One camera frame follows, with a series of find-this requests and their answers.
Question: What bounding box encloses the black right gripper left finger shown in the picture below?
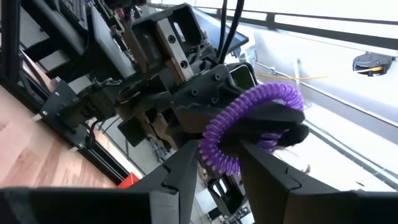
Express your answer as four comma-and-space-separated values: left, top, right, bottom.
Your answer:
0, 139, 200, 224

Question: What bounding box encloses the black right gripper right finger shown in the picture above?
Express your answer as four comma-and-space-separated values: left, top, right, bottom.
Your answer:
239, 141, 398, 224

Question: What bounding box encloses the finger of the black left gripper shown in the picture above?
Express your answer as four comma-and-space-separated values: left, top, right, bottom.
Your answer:
219, 101, 310, 150
172, 63, 246, 134

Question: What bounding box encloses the purple coil wristband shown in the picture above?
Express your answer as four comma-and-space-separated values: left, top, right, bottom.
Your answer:
198, 82, 305, 177

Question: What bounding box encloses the orange plastic basket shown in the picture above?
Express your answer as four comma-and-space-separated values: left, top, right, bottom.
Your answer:
117, 172, 141, 190

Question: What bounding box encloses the grey computer box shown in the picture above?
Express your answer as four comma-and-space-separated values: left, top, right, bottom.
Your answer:
90, 6, 137, 78

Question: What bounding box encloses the black ceiling device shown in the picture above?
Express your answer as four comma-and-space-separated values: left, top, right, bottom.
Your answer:
352, 51, 396, 77

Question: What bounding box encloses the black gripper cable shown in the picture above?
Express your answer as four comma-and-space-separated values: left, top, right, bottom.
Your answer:
216, 0, 246, 65

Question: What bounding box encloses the black aluminium table frame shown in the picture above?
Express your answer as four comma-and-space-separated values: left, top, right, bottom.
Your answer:
0, 0, 144, 187

